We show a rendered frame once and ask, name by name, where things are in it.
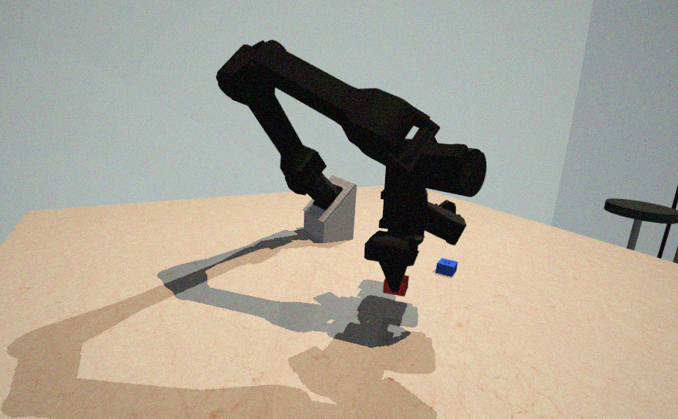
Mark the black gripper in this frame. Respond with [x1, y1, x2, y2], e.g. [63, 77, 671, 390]
[364, 183, 427, 292]

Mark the red block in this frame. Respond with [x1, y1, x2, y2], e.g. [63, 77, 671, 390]
[383, 275, 409, 297]

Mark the blue block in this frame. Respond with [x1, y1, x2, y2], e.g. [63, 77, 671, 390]
[436, 258, 458, 276]

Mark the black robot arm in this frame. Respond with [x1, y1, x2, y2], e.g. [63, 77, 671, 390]
[216, 40, 486, 245]

